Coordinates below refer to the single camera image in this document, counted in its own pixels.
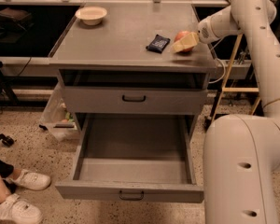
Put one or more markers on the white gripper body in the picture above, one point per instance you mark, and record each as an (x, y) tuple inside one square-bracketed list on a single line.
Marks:
[(209, 32)]

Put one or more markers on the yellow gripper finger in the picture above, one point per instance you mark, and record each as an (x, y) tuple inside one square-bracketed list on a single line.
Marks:
[(192, 40)]

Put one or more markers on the red apple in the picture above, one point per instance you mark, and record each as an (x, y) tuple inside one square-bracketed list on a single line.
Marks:
[(181, 36)]

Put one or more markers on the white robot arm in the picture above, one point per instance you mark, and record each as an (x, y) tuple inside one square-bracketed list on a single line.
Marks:
[(241, 152)]

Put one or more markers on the grey drawer cabinet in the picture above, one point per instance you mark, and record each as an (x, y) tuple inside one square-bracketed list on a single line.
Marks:
[(113, 53)]

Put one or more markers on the closed grey top drawer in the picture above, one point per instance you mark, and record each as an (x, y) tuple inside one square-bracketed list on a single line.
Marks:
[(133, 101)]

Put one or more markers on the open grey middle drawer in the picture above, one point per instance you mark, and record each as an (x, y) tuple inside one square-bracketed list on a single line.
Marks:
[(142, 158)]

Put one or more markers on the dark blue snack packet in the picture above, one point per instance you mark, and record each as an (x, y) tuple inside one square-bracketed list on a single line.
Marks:
[(158, 44)]

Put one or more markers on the white ceramic bowl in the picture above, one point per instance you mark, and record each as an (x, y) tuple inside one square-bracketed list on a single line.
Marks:
[(91, 15)]

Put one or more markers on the clear plastic bag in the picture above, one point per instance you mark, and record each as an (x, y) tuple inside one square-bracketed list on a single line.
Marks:
[(56, 119)]

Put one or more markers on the black box on shelf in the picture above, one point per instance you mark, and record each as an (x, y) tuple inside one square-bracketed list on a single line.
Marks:
[(15, 20)]

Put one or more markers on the white sneaker upper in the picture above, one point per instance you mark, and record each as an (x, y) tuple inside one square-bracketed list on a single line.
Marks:
[(30, 180)]

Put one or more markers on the white sneaker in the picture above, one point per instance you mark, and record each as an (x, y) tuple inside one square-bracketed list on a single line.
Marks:
[(30, 180), (18, 210)]

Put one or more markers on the person leg black trousers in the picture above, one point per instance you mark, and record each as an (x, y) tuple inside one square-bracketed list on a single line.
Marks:
[(6, 189)]

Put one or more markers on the white sneaker lower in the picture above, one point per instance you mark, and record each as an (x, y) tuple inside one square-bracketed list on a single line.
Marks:
[(18, 210)]

